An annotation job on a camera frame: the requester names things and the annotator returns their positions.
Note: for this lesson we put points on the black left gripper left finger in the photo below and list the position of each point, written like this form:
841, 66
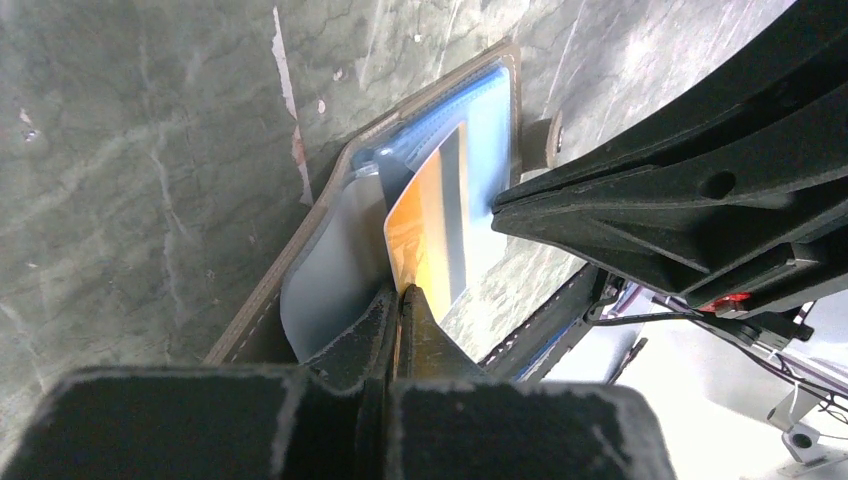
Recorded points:
317, 420

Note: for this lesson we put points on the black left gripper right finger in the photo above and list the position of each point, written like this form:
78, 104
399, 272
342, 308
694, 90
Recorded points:
454, 418

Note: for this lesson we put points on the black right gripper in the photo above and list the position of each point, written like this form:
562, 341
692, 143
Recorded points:
764, 217

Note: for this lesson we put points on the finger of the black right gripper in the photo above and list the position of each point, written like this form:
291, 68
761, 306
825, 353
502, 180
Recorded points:
796, 60

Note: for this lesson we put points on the grey leather card holder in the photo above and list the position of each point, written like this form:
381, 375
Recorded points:
337, 260

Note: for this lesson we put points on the orange credit card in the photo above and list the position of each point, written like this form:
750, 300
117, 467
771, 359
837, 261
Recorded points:
424, 229

